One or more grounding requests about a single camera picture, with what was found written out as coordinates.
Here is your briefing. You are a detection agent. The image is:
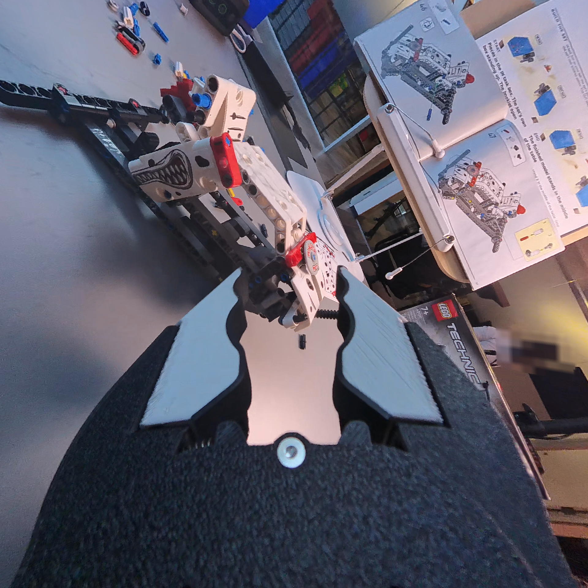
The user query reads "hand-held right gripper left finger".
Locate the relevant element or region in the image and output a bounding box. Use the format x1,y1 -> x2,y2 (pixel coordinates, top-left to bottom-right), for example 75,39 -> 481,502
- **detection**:
140,273 -> 251,430

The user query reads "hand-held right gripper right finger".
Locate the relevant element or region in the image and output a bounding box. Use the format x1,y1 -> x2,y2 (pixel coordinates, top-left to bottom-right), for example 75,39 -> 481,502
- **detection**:
333,267 -> 444,425

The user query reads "black toy vehicle chassis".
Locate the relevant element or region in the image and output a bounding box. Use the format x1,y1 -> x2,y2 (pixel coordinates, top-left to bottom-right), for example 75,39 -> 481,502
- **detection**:
0,76 -> 366,332

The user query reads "instruction booklet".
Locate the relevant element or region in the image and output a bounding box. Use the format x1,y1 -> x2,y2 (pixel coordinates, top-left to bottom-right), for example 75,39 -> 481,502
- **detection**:
354,0 -> 564,291

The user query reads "grey desk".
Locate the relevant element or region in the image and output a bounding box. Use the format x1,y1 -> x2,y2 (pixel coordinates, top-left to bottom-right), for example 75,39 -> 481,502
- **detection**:
0,0 -> 423,588

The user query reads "toy set cardboard box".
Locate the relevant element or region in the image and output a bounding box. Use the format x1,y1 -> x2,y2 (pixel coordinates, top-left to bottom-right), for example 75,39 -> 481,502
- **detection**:
400,296 -> 553,502

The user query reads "black power adapter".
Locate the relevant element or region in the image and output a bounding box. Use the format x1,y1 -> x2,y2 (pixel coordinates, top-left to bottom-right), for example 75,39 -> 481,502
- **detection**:
241,35 -> 288,98

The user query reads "pile of small toy brick parts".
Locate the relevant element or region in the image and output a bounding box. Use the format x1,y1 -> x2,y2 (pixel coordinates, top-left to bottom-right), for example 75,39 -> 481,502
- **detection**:
106,0 -> 215,93

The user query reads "small black electronic device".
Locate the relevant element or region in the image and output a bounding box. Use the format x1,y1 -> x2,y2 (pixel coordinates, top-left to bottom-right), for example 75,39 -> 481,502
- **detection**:
189,0 -> 251,36

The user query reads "wire shelf rack with bins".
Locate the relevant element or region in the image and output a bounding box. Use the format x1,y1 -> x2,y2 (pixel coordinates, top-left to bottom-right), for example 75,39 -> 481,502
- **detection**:
267,0 -> 369,153

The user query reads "wall poster with instructions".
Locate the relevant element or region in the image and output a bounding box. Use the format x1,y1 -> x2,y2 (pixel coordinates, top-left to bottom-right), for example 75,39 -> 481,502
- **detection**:
478,0 -> 588,236

